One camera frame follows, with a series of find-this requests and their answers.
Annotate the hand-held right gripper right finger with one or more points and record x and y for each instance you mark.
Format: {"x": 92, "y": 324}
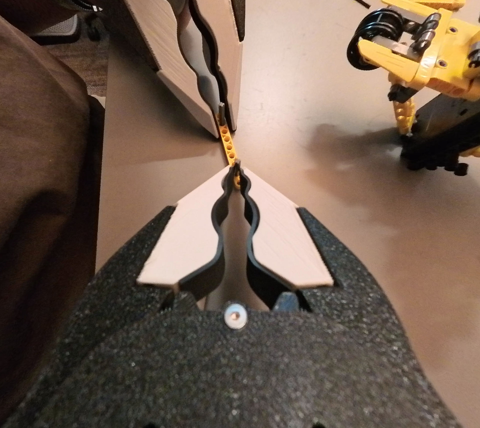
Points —
{"x": 288, "y": 244}

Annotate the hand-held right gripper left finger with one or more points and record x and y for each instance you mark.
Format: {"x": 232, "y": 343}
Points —
{"x": 183, "y": 240}

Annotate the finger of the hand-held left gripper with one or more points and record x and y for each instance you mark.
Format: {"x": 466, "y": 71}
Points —
{"x": 225, "y": 34}
{"x": 165, "y": 45}

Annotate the grey plastic axle pin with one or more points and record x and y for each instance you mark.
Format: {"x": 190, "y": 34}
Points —
{"x": 222, "y": 113}

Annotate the yellow perforated toy beam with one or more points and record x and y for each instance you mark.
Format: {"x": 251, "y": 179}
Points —
{"x": 227, "y": 147}

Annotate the yellow black toy vehicle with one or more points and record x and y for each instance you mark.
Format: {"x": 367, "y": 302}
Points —
{"x": 431, "y": 60}

